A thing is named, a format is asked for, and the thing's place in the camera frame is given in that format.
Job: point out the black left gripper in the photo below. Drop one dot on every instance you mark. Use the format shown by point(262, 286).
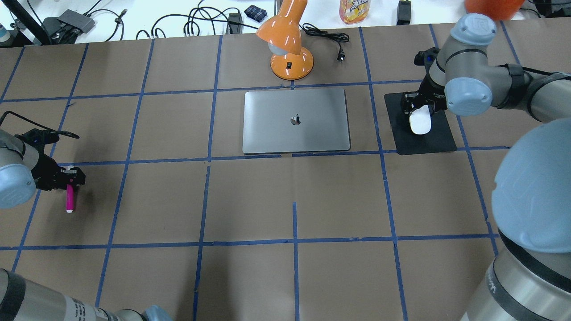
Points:
point(46, 172)

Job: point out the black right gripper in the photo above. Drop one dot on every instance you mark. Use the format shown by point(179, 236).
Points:
point(433, 94)

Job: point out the pink marker pen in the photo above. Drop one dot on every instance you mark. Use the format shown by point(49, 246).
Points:
point(70, 198)

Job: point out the white computer mouse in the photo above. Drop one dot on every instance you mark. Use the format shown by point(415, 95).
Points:
point(420, 120)

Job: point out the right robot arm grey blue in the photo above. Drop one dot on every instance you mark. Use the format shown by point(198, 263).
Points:
point(529, 280)

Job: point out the black mousepad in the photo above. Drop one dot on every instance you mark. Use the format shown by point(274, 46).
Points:
point(439, 139)

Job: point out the silver laptop notebook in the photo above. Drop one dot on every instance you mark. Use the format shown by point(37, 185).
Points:
point(303, 120)

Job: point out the black power adapter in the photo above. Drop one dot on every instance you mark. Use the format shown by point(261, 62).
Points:
point(404, 10)

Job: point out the yellow drink bottle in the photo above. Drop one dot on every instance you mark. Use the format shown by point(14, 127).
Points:
point(353, 11)

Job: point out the orange desk lamp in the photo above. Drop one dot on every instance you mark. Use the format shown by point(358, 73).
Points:
point(290, 60)

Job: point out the small blue checkered pouch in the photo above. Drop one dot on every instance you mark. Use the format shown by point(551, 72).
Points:
point(256, 13)

